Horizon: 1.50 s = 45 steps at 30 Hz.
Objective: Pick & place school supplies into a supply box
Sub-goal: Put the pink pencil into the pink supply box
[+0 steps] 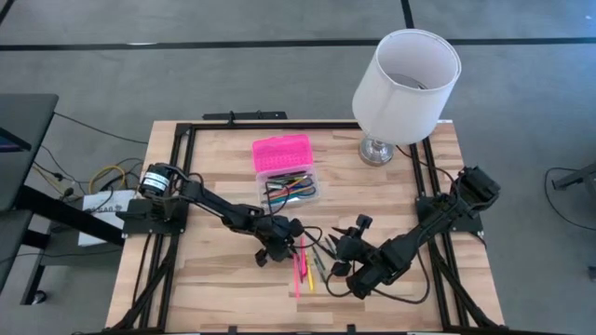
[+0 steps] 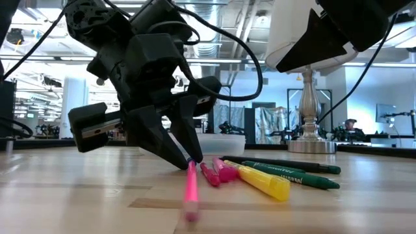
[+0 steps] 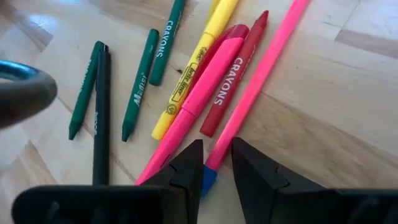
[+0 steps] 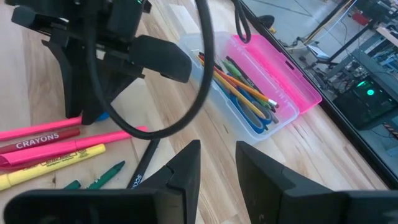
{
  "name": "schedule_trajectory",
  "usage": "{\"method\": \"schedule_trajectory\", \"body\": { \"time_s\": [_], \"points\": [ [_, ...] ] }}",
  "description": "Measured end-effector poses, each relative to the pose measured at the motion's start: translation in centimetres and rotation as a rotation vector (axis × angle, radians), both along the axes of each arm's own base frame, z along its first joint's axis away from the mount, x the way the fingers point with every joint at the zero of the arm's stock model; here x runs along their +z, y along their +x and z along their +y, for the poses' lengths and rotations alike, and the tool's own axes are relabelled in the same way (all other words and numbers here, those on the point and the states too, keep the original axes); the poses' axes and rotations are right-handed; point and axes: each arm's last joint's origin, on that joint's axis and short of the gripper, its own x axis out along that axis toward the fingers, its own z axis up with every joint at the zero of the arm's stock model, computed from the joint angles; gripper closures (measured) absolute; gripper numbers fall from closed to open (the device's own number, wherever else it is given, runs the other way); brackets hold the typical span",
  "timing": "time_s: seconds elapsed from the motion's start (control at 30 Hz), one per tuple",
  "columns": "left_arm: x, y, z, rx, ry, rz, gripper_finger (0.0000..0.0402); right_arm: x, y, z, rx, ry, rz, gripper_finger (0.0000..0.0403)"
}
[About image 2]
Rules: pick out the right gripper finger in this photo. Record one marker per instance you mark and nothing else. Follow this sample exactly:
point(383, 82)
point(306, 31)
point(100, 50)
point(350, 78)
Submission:
point(315, 45)

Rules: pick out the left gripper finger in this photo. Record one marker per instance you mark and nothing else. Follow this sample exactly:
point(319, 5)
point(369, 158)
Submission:
point(187, 126)
point(149, 133)

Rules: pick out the pink highlighter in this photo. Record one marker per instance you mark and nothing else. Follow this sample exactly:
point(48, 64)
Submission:
point(226, 170)

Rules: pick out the pink pen blue cap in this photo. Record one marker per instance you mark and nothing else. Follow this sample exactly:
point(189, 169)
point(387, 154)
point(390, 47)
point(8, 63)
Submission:
point(191, 188)

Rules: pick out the yellow highlighter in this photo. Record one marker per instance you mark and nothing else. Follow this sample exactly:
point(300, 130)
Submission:
point(263, 180)

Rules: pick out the black pen white print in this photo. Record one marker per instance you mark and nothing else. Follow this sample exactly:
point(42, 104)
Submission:
point(292, 164)

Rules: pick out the dark green pen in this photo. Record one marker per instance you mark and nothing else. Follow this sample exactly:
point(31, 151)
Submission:
point(302, 178)

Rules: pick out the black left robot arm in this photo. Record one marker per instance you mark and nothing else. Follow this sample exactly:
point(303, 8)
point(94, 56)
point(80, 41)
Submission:
point(97, 22)

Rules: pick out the grey monitor on arm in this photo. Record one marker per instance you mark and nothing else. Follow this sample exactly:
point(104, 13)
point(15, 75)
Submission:
point(385, 113)

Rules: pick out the black background robot arm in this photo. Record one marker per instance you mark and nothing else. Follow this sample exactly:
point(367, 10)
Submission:
point(227, 128)

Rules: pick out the clear supply box pink lid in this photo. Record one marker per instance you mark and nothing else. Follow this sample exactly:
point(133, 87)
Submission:
point(224, 144)

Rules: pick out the white pillar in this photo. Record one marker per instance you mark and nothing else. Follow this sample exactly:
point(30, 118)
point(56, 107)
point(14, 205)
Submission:
point(73, 94)

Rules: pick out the white shade table lamp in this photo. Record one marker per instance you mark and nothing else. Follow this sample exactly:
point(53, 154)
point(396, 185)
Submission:
point(308, 107)

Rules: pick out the plastic sheet cover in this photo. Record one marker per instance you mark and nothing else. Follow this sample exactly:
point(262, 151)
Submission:
point(269, 120)

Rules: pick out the black cabinet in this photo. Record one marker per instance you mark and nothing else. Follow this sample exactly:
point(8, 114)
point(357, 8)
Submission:
point(8, 107)

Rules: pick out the person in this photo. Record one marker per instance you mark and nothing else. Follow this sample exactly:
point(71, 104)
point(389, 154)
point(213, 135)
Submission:
point(350, 124)

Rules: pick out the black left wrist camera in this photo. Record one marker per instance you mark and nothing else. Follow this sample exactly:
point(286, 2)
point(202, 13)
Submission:
point(152, 57)

